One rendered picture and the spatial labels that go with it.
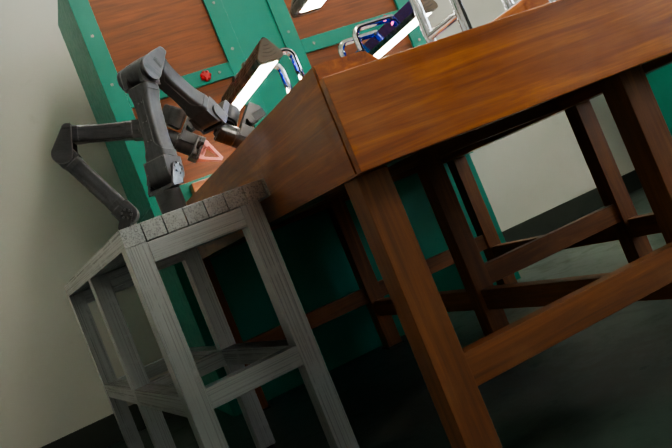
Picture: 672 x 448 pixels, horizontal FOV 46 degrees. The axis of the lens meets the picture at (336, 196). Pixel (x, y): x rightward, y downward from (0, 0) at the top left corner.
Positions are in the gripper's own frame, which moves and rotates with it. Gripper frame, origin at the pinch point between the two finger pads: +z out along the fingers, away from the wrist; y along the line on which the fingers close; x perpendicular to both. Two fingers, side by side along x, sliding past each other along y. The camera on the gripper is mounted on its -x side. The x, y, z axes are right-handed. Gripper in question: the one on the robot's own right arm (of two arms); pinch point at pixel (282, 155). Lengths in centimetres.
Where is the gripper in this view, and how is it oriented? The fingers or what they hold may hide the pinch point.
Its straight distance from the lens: 224.0
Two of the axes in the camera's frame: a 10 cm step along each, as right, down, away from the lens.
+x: -2.8, 9.3, -2.4
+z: 9.1, 3.3, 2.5
